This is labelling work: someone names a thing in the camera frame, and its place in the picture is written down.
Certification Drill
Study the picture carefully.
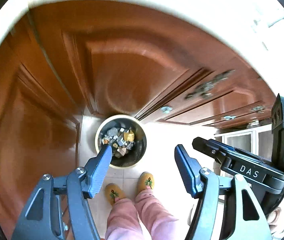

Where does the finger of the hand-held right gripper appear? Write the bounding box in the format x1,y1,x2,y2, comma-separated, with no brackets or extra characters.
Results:
204,140,273,165
192,137,235,168

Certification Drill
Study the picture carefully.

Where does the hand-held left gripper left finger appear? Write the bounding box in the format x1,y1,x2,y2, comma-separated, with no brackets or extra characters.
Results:
12,144,113,240

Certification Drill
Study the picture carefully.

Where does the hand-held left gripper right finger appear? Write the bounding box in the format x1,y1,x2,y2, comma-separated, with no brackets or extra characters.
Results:
174,144,272,240

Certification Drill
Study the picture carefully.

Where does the heap of wrappers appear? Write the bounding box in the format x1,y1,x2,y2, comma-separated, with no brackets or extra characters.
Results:
101,127,135,158

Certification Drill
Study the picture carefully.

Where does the round cream waste bin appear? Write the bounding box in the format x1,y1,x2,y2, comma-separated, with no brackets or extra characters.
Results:
95,115,147,168

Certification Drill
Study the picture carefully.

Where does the person's right hand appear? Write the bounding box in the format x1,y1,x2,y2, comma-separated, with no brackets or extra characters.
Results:
267,206,283,232

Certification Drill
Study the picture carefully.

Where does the steel built-in appliance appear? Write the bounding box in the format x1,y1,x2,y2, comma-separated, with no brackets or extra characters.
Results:
214,129,273,155

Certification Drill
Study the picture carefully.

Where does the yellow embroidered slipper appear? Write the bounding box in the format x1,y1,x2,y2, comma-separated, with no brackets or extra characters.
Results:
104,183,127,205
137,172,155,190

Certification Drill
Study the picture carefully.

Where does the person's right leg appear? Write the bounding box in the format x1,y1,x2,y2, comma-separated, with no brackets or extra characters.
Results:
134,189,180,240

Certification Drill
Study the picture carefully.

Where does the flat wooden cabinet door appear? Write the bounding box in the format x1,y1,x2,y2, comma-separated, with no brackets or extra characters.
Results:
0,7,82,235

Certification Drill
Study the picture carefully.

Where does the curved wooden cabinet door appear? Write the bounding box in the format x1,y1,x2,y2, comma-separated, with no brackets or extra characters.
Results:
30,0,202,120

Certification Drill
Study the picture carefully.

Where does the wooden cabinet door with handle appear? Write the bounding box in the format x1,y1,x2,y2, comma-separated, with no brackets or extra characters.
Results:
134,67,280,130

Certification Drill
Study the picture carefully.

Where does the ornate metal cabinet handle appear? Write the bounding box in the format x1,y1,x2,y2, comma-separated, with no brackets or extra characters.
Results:
186,70,235,99

